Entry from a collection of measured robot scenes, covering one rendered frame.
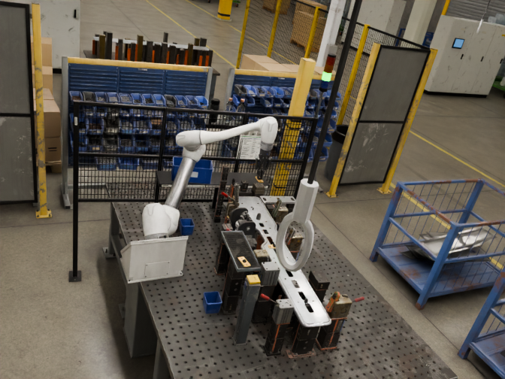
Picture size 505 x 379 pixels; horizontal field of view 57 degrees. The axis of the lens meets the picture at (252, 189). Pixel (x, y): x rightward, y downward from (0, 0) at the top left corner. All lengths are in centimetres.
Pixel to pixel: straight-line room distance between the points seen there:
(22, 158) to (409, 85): 446
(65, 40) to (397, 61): 591
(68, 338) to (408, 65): 470
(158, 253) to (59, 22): 679
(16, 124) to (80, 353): 211
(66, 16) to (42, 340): 660
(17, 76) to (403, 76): 422
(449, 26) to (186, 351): 1199
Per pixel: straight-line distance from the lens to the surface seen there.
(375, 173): 661
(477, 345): 442
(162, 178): 364
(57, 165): 584
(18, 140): 472
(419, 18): 1027
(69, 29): 936
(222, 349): 278
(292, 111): 391
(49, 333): 383
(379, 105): 606
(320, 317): 268
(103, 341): 374
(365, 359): 301
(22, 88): 453
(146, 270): 309
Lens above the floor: 271
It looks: 27 degrees down
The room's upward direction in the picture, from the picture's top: 12 degrees clockwise
